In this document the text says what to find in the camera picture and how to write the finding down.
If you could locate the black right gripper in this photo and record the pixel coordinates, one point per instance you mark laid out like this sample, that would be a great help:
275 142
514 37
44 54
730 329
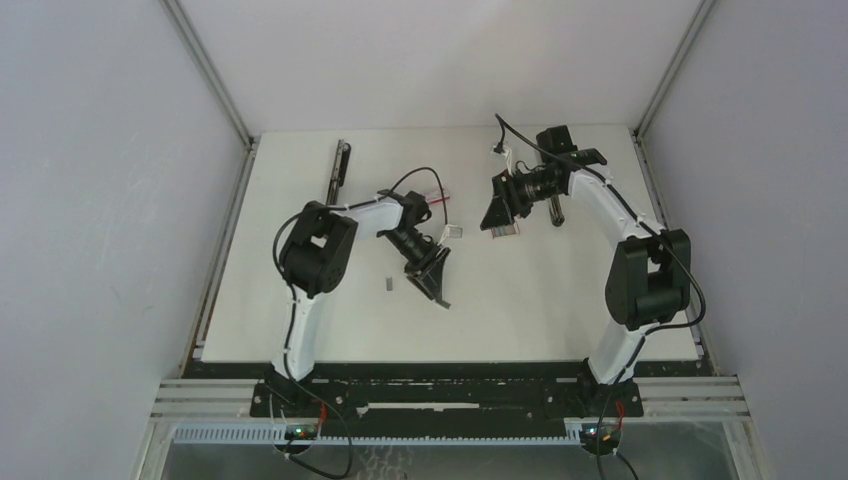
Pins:
508 201

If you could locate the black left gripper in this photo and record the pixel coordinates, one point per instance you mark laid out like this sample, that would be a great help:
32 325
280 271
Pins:
432 285

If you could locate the staple box tray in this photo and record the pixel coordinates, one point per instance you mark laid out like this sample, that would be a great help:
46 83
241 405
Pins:
505 231

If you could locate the black stapler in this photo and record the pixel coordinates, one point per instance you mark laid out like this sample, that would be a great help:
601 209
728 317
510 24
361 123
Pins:
338 171

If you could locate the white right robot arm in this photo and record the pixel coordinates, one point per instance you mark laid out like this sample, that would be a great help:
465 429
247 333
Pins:
649 280

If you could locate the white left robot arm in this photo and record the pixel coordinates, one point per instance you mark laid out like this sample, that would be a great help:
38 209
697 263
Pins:
312 249

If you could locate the red white staple box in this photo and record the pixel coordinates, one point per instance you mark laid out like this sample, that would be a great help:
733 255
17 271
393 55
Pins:
436 196

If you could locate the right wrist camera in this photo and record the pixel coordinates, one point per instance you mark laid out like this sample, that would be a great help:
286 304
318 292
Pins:
501 151

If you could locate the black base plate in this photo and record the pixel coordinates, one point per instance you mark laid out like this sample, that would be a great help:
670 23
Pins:
353 399

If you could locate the aluminium frame rail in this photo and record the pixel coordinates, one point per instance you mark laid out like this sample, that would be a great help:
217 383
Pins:
198 52

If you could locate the white cable duct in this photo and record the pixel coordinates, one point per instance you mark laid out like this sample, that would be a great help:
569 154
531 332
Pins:
566 434

